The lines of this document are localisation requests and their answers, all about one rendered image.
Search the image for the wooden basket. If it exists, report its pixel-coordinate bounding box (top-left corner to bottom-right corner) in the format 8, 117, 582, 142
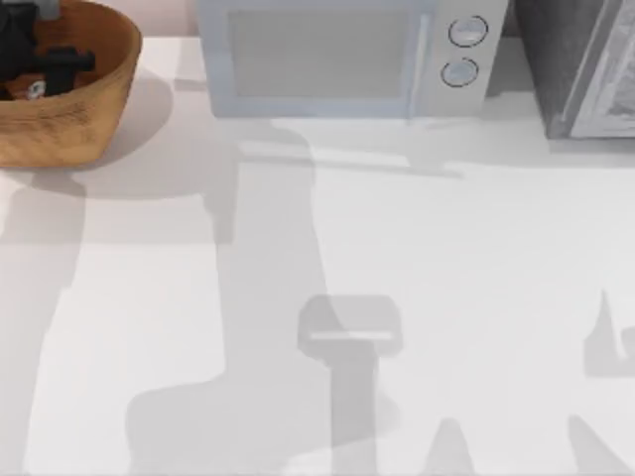
0, 0, 144, 169

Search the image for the pale blue microwave door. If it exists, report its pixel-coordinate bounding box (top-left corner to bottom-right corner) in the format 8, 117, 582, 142
196, 0, 429, 120

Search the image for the round microwave knob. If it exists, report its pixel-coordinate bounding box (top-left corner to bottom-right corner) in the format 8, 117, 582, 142
440, 55, 481, 89
446, 14, 490, 50

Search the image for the pale microwave oven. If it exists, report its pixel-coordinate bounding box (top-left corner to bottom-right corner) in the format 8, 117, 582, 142
192, 0, 510, 121

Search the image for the grey cabinet door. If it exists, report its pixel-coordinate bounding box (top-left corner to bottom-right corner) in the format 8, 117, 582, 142
569, 0, 635, 141

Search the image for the microwave door handle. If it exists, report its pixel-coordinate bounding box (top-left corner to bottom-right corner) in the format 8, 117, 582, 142
413, 13, 431, 118

